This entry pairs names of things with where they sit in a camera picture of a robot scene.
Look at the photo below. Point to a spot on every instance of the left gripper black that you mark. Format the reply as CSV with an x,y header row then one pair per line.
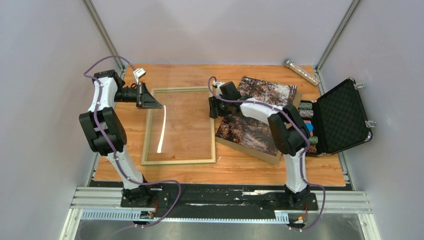
x,y
146,100

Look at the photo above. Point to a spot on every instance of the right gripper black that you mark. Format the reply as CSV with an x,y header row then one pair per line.
x,y
215,110

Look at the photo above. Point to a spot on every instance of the wooden picture frame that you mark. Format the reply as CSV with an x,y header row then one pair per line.
x,y
180,160

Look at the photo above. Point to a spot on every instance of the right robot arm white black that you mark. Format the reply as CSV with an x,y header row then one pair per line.
x,y
289,132

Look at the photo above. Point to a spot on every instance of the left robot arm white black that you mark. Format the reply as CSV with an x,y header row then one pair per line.
x,y
106,135

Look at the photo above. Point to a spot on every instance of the autumn forest photo board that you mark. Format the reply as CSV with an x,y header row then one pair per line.
x,y
251,136

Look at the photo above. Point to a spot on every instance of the silver glitter microphone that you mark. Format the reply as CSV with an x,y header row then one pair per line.
x,y
309,77

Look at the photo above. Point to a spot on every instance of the blue poker chip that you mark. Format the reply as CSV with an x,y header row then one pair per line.
x,y
309,126

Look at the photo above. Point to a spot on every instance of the black poker chip case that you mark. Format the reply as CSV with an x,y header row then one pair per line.
x,y
339,120

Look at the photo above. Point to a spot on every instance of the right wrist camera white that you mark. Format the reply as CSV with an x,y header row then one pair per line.
x,y
217,84

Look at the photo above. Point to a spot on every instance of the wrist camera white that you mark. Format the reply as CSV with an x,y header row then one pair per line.
x,y
138,73
217,84

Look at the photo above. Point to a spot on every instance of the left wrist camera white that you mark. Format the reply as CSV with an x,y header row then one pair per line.
x,y
138,73

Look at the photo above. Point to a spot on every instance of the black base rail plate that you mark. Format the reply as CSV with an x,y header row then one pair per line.
x,y
225,201

